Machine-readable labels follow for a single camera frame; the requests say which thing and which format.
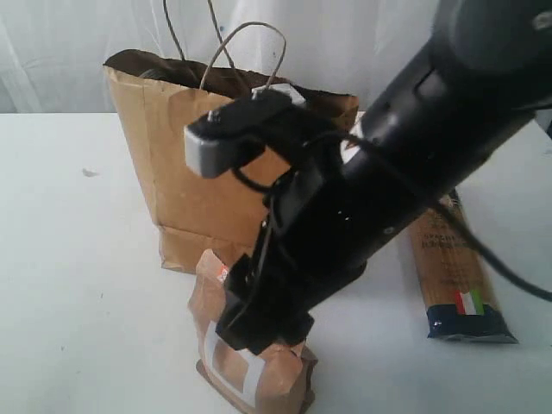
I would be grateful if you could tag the spaghetti packet with Italian flag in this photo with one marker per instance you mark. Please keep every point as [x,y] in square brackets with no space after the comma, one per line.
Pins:
[455,296]

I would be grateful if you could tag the brown kraft stand-up pouch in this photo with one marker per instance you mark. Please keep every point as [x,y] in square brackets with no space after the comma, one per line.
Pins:
[276,381]

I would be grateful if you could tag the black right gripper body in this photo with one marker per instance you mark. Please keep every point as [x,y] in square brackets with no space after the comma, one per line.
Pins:
[328,217]

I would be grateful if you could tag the dark can with pull-tab lid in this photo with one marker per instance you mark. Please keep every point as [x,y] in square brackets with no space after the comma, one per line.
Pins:
[154,74]

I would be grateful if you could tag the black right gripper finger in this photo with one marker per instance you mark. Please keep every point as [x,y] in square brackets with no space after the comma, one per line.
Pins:
[253,314]
[295,329]

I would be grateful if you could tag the small white blue carton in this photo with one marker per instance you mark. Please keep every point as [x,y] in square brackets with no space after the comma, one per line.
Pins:
[284,92]

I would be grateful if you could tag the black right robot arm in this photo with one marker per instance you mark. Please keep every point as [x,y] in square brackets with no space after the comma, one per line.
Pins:
[474,84]

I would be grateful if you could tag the brown paper shopping bag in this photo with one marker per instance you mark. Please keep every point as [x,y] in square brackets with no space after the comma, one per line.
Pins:
[192,214]

